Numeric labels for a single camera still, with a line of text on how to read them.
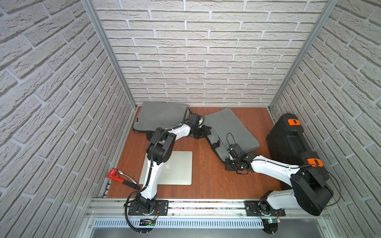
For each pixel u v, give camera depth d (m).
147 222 0.71
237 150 0.70
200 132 0.91
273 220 0.71
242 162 0.65
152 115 1.13
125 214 0.70
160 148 0.58
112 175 0.83
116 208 0.76
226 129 1.02
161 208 0.73
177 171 0.88
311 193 0.43
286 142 0.75
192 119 0.84
